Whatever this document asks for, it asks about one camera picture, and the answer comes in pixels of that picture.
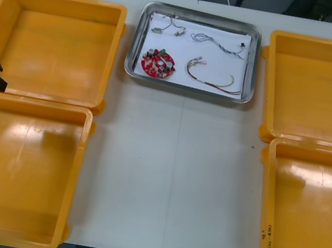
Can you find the white paper sheet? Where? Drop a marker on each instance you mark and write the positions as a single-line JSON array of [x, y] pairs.
[[183, 57]]

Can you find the round red circuit board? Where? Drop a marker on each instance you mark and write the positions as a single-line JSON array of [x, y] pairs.
[[156, 66]]

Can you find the steel tray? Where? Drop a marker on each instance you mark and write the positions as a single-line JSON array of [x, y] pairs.
[[253, 65]]

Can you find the small metal solenoid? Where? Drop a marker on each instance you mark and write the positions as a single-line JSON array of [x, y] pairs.
[[179, 32], [157, 30]]

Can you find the yellow-orange plastic bin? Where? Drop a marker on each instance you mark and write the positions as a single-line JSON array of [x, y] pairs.
[[302, 242], [318, 92], [18, 169], [63, 49]]

